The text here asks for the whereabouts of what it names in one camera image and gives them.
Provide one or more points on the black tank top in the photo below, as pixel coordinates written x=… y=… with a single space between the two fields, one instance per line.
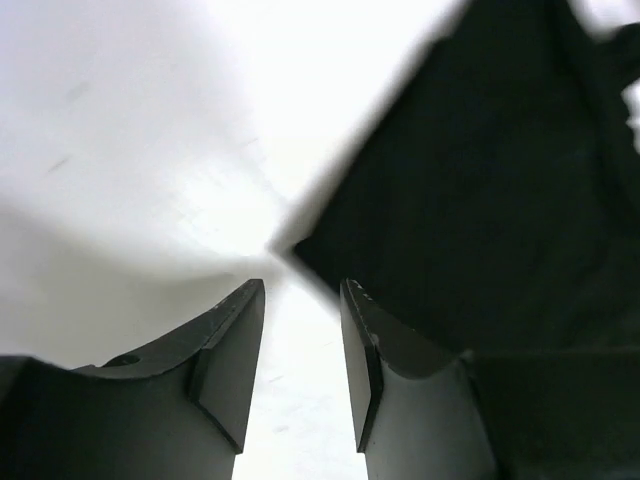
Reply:
x=496 y=204

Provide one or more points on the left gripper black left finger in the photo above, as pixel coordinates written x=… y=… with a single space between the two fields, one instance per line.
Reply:
x=175 y=408

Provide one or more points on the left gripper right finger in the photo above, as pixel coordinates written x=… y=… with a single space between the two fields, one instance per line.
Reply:
x=414 y=411

